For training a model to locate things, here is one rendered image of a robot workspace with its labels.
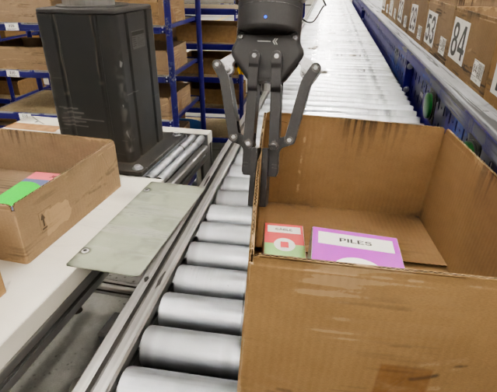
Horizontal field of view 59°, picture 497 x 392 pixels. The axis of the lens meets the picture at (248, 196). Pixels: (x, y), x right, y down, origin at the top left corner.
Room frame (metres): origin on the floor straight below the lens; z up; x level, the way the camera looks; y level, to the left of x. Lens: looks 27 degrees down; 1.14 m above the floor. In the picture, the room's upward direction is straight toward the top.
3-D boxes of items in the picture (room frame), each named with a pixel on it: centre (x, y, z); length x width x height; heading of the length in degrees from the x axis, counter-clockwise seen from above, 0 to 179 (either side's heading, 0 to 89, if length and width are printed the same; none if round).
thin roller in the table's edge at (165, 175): (0.98, 0.16, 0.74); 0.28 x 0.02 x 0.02; 166
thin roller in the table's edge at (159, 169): (0.99, 0.18, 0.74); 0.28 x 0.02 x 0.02; 166
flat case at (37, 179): (0.70, 0.38, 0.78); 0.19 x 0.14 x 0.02; 169
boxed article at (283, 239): (0.49, -0.05, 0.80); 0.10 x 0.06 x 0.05; 177
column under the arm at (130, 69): (1.01, 0.32, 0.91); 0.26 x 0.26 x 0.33; 76
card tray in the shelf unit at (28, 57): (2.19, 0.99, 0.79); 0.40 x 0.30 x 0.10; 82
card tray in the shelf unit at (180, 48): (2.11, 0.52, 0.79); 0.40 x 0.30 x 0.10; 81
